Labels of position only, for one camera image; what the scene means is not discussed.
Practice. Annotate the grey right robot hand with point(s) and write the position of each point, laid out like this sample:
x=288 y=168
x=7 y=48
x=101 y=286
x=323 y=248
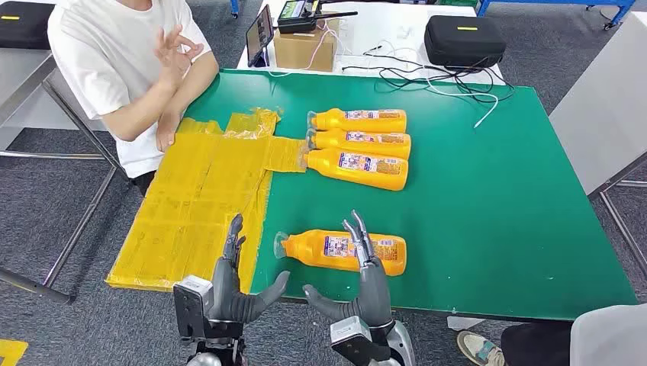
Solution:
x=374 y=293

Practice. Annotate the person's right hand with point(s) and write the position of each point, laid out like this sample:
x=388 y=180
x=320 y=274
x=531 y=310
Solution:
x=177 y=55

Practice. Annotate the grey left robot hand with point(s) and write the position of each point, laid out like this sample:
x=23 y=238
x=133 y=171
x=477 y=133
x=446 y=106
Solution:
x=225 y=293

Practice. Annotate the person's left hand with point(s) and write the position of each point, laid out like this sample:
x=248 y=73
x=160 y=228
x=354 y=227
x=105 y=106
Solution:
x=168 y=131

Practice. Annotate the orange detergent bottle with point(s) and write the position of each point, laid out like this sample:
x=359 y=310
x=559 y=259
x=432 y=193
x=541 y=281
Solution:
x=328 y=140
x=328 y=120
x=323 y=164
x=308 y=250

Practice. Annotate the person's left forearm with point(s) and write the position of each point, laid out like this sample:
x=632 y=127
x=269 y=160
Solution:
x=194 y=86

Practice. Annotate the person's right forearm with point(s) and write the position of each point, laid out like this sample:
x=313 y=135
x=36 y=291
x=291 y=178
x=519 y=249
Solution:
x=136 y=113

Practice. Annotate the person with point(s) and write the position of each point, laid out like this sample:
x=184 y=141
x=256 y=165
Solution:
x=611 y=338
x=101 y=50

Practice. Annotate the yellow taped mat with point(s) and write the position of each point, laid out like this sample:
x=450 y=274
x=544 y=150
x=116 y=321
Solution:
x=202 y=202

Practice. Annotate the black tablet on stand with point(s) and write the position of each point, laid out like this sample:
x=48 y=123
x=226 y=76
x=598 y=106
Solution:
x=259 y=33

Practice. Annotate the brown cardboard box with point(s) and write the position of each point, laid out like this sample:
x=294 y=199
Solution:
x=298 y=50

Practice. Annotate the black radio with antenna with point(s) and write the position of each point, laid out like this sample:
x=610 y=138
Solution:
x=295 y=20

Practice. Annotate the black zip case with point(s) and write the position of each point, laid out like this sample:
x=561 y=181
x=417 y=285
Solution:
x=462 y=45
x=25 y=30

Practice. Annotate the white table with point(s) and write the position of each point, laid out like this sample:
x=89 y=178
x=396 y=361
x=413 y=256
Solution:
x=374 y=25

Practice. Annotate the yellow floor marker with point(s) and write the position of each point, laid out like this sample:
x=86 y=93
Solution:
x=11 y=352

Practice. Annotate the white charger plug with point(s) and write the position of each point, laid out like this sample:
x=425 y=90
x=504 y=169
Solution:
x=404 y=32

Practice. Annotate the green plastic crate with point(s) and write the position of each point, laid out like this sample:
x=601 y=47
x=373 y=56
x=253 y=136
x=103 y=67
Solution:
x=455 y=2

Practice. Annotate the pale grey table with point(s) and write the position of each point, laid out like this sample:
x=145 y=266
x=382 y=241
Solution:
x=601 y=111

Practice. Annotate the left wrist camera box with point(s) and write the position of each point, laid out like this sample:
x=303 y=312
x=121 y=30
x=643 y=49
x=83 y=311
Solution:
x=192 y=303

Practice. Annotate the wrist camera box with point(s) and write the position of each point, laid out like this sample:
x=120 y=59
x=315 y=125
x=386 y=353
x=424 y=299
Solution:
x=354 y=338
x=192 y=303

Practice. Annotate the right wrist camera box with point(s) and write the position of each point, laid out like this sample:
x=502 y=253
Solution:
x=354 y=338

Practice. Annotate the white table bracket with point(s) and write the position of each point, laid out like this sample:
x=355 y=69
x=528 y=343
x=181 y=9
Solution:
x=462 y=323

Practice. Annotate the grey metal frame table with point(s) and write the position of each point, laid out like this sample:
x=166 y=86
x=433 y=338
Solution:
x=20 y=81

